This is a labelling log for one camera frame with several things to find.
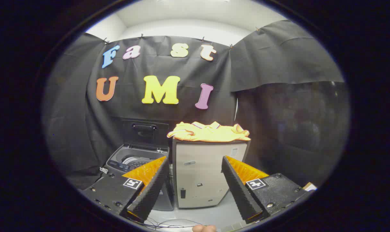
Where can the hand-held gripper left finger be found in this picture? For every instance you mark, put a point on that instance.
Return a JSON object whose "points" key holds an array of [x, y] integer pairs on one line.
{"points": [[151, 188]]}

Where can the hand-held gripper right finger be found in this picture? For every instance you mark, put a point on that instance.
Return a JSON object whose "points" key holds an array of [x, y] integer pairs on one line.
{"points": [[238, 190]]}

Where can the grey washing machine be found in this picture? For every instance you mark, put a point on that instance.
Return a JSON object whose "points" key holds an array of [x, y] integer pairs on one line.
{"points": [[130, 161]]}

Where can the yellow-orange polo shirt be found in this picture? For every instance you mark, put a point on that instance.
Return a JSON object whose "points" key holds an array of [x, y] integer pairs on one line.
{"points": [[211, 132]]}

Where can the beige cabinet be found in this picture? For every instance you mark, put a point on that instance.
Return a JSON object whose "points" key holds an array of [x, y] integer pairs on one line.
{"points": [[198, 174]]}

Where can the cardboard box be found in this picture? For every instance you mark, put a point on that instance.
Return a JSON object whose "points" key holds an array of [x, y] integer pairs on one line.
{"points": [[309, 186]]}

